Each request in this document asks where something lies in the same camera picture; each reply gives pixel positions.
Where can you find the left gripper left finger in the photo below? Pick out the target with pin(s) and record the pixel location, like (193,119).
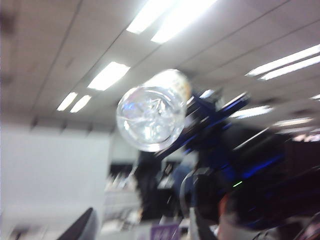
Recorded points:
(85,227)

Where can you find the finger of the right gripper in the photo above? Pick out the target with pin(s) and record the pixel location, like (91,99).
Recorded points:
(195,138)
(217,102)

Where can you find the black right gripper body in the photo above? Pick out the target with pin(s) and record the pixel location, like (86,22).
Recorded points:
(240,155)

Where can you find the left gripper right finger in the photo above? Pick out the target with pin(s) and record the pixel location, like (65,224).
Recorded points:
(202,230)

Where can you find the clear plastic bottle yellow label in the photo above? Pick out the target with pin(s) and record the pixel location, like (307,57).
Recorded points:
(150,120)

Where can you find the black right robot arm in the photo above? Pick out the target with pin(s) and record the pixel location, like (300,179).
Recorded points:
(287,187)

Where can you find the purple and white nameplate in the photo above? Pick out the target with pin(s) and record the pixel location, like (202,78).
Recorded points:
(165,233)

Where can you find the rectangular ceiling light panel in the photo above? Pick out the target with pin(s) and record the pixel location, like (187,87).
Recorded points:
(180,22)
(107,76)
(287,60)
(292,68)
(145,17)
(80,103)
(67,101)

